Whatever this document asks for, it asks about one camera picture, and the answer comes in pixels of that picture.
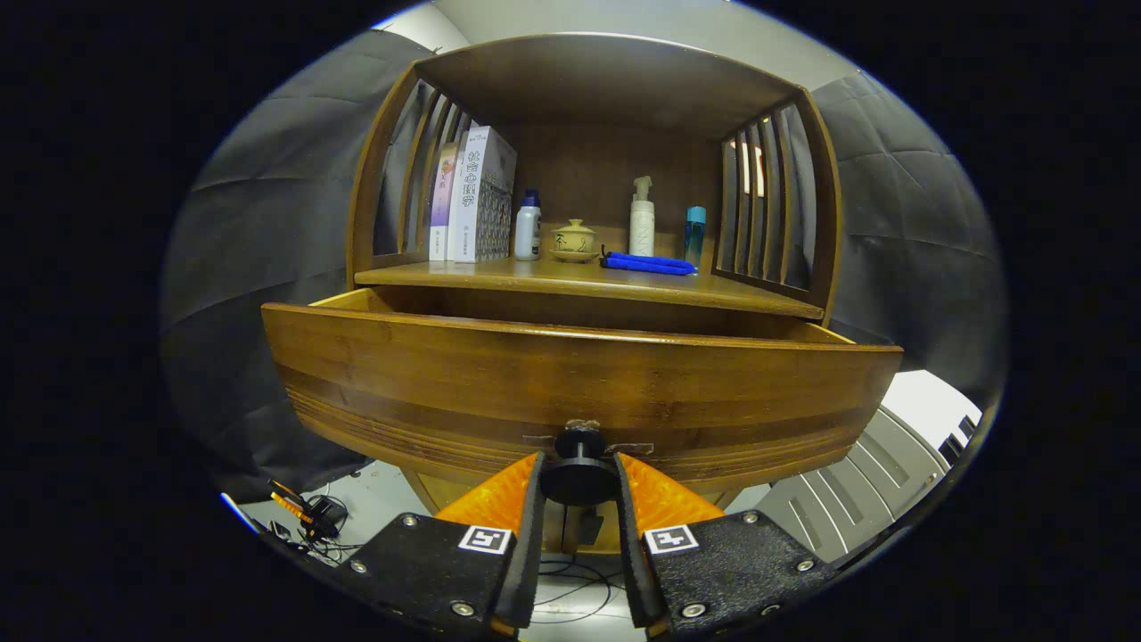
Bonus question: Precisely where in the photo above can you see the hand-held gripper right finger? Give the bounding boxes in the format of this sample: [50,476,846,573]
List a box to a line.
[613,451,839,638]

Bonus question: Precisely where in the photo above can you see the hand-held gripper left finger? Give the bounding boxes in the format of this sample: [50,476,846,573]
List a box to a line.
[334,451,546,638]

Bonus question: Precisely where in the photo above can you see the brown wooden drawer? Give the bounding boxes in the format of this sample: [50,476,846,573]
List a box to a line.
[260,287,905,507]

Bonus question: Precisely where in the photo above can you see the wooden countertop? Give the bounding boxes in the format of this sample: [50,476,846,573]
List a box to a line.
[355,254,825,320]

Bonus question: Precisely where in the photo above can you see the brown wooden cabinet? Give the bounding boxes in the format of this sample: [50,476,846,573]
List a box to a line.
[346,33,843,554]

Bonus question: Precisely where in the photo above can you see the orange and black device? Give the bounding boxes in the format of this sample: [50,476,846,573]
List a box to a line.
[267,480,349,540]

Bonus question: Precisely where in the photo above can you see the blue folded cloth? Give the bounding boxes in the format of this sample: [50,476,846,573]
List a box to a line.
[601,251,697,276]

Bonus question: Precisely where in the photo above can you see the yellow ceramic lidded teacup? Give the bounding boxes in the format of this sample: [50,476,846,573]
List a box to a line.
[549,218,600,264]

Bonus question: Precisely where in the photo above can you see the white bottle with blue cap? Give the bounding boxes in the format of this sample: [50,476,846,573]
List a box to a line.
[514,188,542,261]

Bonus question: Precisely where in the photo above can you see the white pump bottle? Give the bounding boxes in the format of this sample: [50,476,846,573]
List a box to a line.
[629,176,656,258]

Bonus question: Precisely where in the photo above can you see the purple book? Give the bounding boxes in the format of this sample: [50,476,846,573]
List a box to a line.
[429,141,460,262]

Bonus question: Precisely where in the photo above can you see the white book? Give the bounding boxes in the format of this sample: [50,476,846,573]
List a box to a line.
[447,126,518,264]

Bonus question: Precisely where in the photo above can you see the black floor cables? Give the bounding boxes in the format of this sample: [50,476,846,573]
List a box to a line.
[526,560,616,625]

